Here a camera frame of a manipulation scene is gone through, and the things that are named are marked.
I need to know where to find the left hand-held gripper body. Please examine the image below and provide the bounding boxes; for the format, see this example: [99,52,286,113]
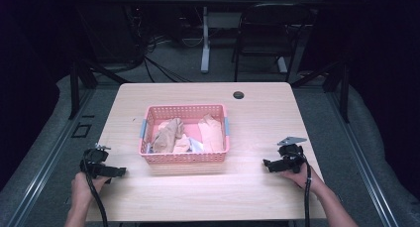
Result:
[79,142,112,180]

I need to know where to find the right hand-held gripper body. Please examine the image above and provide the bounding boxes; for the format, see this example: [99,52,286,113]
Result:
[276,136,309,174]

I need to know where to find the person's right hand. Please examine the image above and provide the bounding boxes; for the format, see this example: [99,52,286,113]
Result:
[280,165,327,195]

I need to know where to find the person's left hand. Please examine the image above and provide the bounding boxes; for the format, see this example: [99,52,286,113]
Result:
[70,171,112,209]

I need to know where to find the tan stocking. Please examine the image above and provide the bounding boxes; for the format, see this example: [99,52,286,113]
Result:
[152,117,185,154]

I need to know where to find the pink folded cloth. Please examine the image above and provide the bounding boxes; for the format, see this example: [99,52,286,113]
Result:
[197,113,225,154]

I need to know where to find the pink plastic basket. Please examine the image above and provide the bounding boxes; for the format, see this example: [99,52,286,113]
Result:
[138,103,231,165]

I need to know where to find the pale pink small cloth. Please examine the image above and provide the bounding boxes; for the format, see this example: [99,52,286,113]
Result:
[172,133,192,154]

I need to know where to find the black metal stand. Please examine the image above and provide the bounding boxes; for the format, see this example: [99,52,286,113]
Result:
[67,57,131,121]
[290,58,352,124]

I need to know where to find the white and blue cloth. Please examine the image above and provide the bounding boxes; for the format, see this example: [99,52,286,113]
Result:
[188,137,206,154]

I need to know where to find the white desk leg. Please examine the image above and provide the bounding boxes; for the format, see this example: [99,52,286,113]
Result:
[276,56,289,74]
[200,5,212,74]

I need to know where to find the black folding chair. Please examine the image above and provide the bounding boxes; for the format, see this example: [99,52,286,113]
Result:
[231,2,315,83]

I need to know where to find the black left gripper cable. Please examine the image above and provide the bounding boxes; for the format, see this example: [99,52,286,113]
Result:
[81,152,110,227]

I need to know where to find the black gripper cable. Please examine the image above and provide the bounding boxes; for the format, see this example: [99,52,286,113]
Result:
[290,151,313,227]
[81,152,110,227]

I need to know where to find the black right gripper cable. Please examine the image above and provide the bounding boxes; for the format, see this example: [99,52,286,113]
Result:
[290,151,313,227]

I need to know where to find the grey metal floor rail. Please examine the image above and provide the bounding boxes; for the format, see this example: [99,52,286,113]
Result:
[325,87,401,227]
[5,87,97,227]

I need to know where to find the black floor cables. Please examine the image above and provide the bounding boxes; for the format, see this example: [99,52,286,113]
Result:
[140,33,194,84]

